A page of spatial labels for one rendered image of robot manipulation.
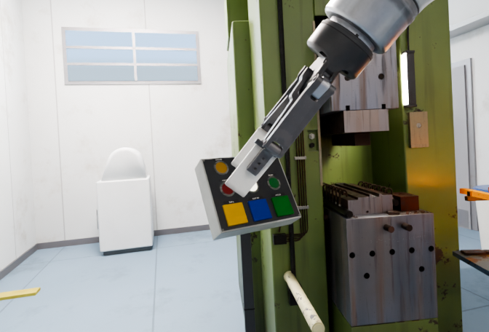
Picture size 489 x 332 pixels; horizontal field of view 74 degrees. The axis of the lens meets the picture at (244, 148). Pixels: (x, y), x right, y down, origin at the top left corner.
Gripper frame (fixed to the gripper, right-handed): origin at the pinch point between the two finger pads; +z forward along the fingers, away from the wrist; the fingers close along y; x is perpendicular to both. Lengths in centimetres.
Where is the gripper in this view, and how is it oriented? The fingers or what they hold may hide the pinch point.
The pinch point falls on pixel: (249, 163)
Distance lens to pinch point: 44.5
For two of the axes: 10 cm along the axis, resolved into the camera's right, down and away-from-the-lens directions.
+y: 0.6, -2.9, 9.5
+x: -8.0, -5.8, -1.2
